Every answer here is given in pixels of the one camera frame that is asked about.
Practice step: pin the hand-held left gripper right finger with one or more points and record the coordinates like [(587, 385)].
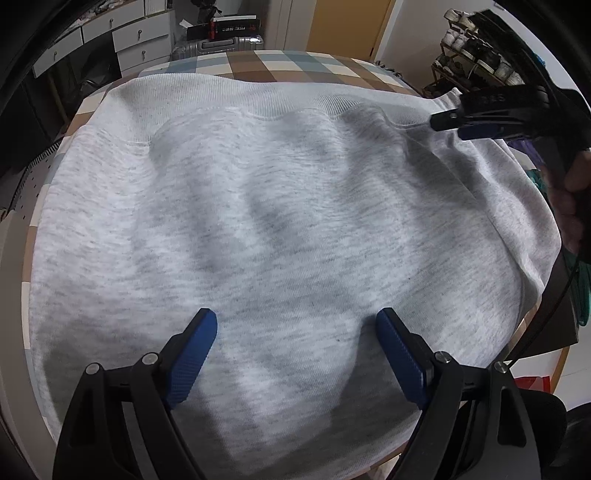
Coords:
[(401, 362)]

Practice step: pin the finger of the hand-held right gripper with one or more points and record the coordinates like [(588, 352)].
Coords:
[(480, 132), (445, 121)]

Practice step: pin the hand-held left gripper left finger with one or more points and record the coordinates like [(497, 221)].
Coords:
[(194, 357)]

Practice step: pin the light grey sweatshirt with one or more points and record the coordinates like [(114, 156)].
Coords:
[(277, 230)]

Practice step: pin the person's right hand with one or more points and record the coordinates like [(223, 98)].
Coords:
[(575, 207)]

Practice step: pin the wooden shoe rack with shoes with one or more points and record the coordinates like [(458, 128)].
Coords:
[(503, 69)]

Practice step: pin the purple bag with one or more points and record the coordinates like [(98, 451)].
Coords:
[(524, 150)]

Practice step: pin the red plastic bag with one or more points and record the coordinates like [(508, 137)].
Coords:
[(531, 383)]

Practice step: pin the wooden door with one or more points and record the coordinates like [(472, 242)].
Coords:
[(346, 23)]

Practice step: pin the dark panel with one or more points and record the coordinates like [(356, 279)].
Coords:
[(561, 323)]

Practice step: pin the checkered bed sheet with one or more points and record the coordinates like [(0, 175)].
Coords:
[(277, 64)]

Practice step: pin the black red flat box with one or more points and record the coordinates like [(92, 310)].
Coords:
[(233, 27)]

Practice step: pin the silver suitcase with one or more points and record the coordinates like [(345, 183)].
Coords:
[(221, 45)]

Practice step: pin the white perforated panel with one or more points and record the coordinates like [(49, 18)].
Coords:
[(32, 180)]

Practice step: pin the black bag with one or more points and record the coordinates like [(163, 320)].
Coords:
[(87, 74)]

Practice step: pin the white drawer desk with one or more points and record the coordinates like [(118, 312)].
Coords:
[(138, 32)]

